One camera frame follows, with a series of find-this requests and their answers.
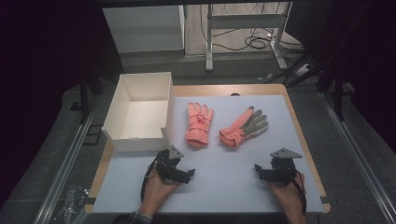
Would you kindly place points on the white cardboard box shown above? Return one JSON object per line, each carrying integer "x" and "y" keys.
{"x": 141, "y": 116}

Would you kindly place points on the pink glove with red print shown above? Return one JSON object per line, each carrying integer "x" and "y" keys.
{"x": 198, "y": 124}

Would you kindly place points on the black table corner clip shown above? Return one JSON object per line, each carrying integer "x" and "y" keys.
{"x": 89, "y": 201}
{"x": 325, "y": 199}

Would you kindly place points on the person's left hand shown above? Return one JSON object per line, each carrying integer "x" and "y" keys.
{"x": 157, "y": 193}

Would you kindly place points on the clear plastic bag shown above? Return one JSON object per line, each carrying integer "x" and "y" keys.
{"x": 73, "y": 203}

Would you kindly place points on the aluminium rail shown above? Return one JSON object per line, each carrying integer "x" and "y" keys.
{"x": 67, "y": 161}
{"x": 358, "y": 149}

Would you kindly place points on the pink glove with grey palm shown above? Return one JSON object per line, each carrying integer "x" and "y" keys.
{"x": 239, "y": 129}

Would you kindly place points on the white cabinet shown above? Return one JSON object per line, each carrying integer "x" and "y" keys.
{"x": 143, "y": 28}

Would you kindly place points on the grey metal stand frame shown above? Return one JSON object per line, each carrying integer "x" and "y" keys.
{"x": 246, "y": 21}

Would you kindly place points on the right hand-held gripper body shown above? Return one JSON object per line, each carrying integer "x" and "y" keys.
{"x": 281, "y": 168}

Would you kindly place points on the person's right hand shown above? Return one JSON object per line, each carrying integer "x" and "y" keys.
{"x": 288, "y": 196}

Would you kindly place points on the black stand post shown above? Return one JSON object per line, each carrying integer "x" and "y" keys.
{"x": 84, "y": 99}

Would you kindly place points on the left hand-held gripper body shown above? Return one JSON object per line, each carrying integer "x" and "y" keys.
{"x": 168, "y": 165}

